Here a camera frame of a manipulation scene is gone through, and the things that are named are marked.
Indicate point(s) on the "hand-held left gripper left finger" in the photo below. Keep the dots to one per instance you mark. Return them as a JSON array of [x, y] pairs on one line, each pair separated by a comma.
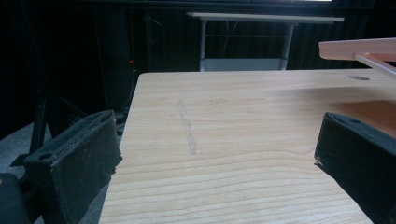
[[77, 165]]

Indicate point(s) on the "black metal stand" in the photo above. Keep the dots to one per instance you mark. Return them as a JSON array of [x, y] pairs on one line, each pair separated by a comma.
[[39, 124]]

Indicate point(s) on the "white metal-framed table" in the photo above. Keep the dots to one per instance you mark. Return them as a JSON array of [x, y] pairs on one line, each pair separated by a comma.
[[249, 19]]

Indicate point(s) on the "pink plastic rack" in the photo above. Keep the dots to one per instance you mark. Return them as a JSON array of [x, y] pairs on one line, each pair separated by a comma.
[[358, 48]]

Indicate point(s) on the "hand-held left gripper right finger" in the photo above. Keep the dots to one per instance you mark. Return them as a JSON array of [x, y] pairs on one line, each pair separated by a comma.
[[361, 155]]

